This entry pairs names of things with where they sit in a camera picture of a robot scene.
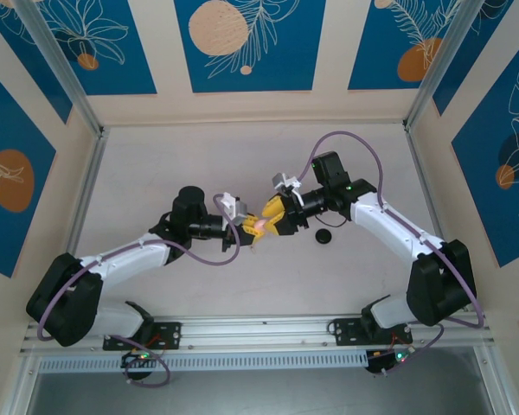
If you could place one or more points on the pink earbud charging case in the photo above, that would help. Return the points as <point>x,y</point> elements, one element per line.
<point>261,225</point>

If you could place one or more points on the black earbud charging case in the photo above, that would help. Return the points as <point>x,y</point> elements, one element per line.
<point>323,238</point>

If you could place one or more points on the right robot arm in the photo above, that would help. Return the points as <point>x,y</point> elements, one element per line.
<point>393,225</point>

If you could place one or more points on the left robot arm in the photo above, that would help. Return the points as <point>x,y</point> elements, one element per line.
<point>125,259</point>

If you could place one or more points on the grey metal sheet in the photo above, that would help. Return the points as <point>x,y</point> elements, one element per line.
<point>264,393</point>

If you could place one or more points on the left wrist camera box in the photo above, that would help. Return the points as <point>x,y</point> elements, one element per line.
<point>238,209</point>

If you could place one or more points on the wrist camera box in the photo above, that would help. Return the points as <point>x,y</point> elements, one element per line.
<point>281,179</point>
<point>238,209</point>

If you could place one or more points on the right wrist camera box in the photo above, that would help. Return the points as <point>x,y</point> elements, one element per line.
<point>281,179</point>

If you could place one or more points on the aluminium mounting rail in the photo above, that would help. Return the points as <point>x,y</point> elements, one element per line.
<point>264,333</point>

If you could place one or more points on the aluminium side rail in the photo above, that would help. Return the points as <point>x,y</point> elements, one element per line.
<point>437,207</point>
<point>75,225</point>

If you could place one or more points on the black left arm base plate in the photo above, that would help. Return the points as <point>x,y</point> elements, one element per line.
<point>173,335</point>

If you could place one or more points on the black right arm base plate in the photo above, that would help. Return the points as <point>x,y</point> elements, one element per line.
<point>344,333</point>

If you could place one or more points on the blue floral wall panel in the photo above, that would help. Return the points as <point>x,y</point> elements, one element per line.
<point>125,65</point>
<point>480,194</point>
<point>285,65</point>
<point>372,52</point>
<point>47,80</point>
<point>484,47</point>
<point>8,242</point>

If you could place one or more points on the aluminium frame post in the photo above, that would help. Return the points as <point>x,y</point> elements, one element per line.
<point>441,65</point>
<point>70,78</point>

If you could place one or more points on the aluminium frame bar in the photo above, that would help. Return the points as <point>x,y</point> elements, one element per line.
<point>497,389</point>
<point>19,389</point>

